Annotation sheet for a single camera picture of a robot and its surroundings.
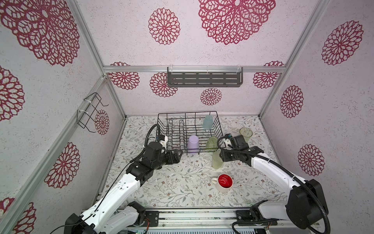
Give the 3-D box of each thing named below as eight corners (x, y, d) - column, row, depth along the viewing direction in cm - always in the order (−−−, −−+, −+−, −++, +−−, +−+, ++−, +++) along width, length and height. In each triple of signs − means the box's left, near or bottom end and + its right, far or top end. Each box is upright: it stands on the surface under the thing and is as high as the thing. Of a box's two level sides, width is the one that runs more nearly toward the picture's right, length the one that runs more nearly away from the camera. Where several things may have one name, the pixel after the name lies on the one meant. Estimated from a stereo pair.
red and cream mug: (220, 196, 83) (222, 191, 77) (211, 182, 88) (213, 177, 82) (232, 188, 86) (236, 183, 79) (223, 175, 91) (226, 170, 84)
